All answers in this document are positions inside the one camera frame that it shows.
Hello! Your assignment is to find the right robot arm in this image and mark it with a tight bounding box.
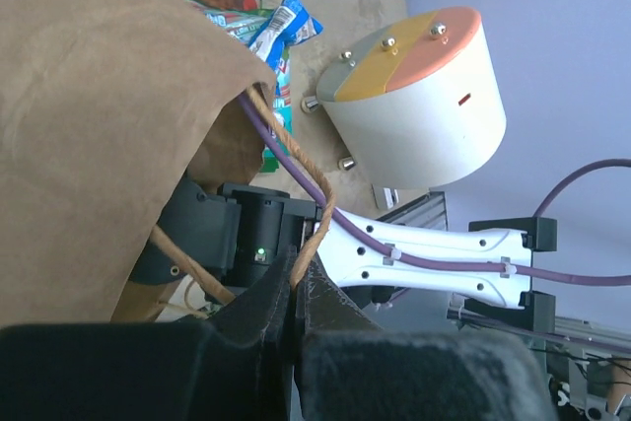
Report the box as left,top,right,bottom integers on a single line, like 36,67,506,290
158,177,556,332

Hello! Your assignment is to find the teal Fox's candy bag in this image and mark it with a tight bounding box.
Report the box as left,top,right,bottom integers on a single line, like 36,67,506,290
189,0,295,175

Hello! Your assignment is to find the brown paper bag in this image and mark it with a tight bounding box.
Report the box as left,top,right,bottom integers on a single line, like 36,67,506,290
1,0,276,326

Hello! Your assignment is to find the light blue white snack packet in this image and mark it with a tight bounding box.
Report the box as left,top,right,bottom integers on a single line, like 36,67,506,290
247,0,323,71

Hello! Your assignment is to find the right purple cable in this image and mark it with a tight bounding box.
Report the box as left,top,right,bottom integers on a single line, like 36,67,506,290
236,93,631,289

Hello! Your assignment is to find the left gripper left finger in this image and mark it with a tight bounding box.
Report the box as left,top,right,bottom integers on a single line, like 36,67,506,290
1,249,296,420

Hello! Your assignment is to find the small aluminium bracket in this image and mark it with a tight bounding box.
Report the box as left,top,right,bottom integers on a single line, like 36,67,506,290
372,184,400,211

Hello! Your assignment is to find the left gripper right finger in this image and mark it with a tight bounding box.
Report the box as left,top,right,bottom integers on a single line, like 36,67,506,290
297,259,557,420

